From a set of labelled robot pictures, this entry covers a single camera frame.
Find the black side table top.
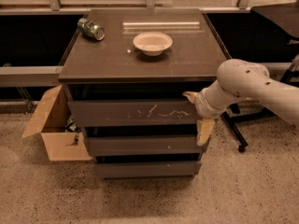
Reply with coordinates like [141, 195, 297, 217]
[250, 2, 299, 40]

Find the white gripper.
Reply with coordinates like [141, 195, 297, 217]
[182, 88, 224, 146]

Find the grey top drawer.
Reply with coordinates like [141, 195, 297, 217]
[68, 99, 200, 127]

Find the grey bottom drawer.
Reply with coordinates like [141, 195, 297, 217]
[95, 161, 202, 179]

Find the white paper bowl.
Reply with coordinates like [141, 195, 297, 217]
[133, 32, 173, 56]

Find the green soda can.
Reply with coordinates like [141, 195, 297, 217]
[78, 18, 105, 41]

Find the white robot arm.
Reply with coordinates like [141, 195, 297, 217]
[182, 59, 299, 128]

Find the dark grey drawer cabinet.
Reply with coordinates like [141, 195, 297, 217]
[59, 9, 227, 165]

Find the open cardboard box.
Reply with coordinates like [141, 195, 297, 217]
[22, 85, 92, 161]

